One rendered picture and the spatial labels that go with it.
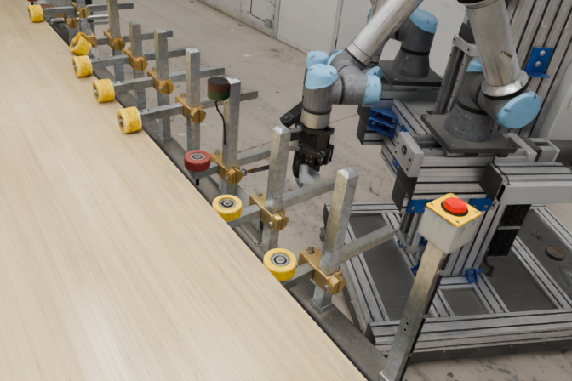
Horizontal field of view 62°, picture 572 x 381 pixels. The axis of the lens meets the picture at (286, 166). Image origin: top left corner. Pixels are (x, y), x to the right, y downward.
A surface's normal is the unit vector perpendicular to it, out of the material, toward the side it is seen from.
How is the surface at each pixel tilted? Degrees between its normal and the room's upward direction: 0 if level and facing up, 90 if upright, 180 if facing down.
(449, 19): 90
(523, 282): 0
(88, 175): 0
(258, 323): 0
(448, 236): 90
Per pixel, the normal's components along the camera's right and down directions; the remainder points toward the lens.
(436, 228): -0.80, 0.25
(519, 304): 0.10, -0.83
